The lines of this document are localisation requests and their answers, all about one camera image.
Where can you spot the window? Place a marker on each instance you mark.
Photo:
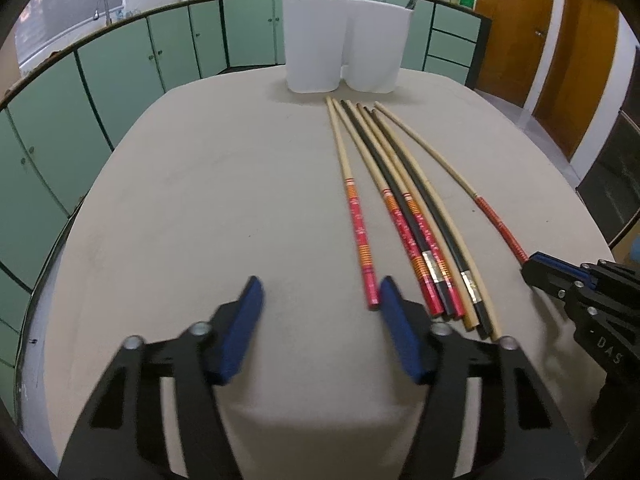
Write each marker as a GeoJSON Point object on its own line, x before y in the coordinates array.
{"type": "Point", "coordinates": [60, 15]}

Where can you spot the white two-compartment utensil holder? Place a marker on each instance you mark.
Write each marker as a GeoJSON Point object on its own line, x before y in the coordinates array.
{"type": "Point", "coordinates": [320, 45]}

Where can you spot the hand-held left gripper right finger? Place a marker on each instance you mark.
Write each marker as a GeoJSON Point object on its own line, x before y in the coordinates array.
{"type": "Point", "coordinates": [402, 330]}

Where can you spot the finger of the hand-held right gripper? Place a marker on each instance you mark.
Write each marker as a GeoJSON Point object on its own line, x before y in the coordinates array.
{"type": "Point", "coordinates": [547, 282]}
{"type": "Point", "coordinates": [560, 262]}

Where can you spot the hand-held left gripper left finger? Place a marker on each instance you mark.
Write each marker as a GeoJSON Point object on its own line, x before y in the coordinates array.
{"type": "Point", "coordinates": [240, 330]}

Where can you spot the metal kitchen faucet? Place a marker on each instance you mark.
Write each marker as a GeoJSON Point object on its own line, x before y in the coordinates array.
{"type": "Point", "coordinates": [104, 5]}

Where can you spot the black chopstick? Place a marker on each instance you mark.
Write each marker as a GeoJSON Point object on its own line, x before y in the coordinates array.
{"type": "Point", "coordinates": [372, 155]}
{"type": "Point", "coordinates": [440, 210]}

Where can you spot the wooden door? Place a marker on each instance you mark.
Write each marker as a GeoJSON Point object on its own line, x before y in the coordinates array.
{"type": "Point", "coordinates": [515, 35]}
{"type": "Point", "coordinates": [580, 70]}

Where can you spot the dark wooden cabinet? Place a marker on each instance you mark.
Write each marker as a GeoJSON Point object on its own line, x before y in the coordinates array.
{"type": "Point", "coordinates": [612, 180]}

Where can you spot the tan wooden chopstick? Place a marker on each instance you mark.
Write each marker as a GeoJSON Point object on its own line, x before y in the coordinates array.
{"type": "Point", "coordinates": [469, 322]}
{"type": "Point", "coordinates": [477, 275]}

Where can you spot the green lower kitchen cabinets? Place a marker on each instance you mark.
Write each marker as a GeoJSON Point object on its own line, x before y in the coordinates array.
{"type": "Point", "coordinates": [125, 60]}

